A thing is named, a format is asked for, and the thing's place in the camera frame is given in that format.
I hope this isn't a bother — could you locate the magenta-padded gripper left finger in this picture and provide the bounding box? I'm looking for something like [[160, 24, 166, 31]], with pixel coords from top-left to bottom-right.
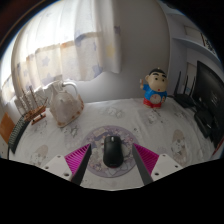
[[41, 143, 93, 186]]

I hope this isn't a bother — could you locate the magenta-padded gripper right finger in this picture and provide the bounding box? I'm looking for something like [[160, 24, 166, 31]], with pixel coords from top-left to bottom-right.
[[131, 142, 184, 186]]

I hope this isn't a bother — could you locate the black computer mouse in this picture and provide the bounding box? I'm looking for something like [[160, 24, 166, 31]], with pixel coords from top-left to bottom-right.
[[102, 134, 124, 169]]

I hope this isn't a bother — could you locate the round purple printed mouse pad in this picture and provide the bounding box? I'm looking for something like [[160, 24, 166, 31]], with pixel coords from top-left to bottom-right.
[[80, 125, 141, 178]]

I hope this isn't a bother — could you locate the white printed tablecloth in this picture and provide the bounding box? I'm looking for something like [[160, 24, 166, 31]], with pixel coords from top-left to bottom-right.
[[8, 97, 218, 191]]

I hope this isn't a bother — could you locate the wooden model sailing ship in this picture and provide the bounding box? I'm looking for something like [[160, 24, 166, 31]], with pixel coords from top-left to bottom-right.
[[18, 85, 49, 126]]

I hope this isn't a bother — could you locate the large white conch shell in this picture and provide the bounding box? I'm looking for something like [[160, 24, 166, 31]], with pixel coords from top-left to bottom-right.
[[44, 79, 86, 129]]

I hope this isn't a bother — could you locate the brown wooden chair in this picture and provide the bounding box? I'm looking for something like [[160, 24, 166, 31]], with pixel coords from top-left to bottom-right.
[[0, 112, 16, 144]]

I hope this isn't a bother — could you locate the black router with antennas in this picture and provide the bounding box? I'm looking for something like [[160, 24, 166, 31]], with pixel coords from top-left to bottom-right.
[[173, 70, 198, 109]]

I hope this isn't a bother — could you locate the white radiator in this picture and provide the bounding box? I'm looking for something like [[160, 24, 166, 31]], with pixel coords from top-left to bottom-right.
[[14, 87, 51, 109]]

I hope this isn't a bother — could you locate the cartoon boy figurine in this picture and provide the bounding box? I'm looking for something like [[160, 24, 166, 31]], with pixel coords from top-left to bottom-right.
[[139, 68, 169, 109]]

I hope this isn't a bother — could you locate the black monitor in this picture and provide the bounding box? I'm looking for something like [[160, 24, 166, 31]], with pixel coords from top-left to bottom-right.
[[191, 60, 224, 148]]

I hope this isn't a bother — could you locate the white sheer star-print curtain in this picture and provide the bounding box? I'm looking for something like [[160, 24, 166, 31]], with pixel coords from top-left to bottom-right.
[[0, 0, 123, 104]]

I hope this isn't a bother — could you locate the white wall shelf unit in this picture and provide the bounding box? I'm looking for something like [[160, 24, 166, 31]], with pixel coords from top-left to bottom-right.
[[166, 9, 224, 68]]

